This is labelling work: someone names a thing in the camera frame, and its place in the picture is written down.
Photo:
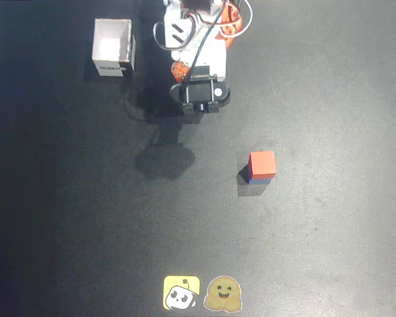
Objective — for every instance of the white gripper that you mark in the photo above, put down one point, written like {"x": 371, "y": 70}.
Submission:
{"x": 218, "y": 67}

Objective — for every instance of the red wooden cube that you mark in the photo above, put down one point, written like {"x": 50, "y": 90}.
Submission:
{"x": 263, "y": 163}

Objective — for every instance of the blue wooden cube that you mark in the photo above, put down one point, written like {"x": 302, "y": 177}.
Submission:
{"x": 260, "y": 180}

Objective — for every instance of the white cardboard box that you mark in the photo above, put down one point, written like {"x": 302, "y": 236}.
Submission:
{"x": 113, "y": 49}

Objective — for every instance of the black table mat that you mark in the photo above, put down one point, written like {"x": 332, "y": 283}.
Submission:
{"x": 85, "y": 198}

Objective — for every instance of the yellow robot cartoon sticker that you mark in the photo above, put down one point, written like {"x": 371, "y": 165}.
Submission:
{"x": 181, "y": 292}

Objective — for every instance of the hugging face emoji sticker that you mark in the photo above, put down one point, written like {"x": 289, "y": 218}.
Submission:
{"x": 222, "y": 294}

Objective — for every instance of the black gripper-mounted camera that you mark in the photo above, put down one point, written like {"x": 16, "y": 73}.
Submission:
{"x": 199, "y": 92}

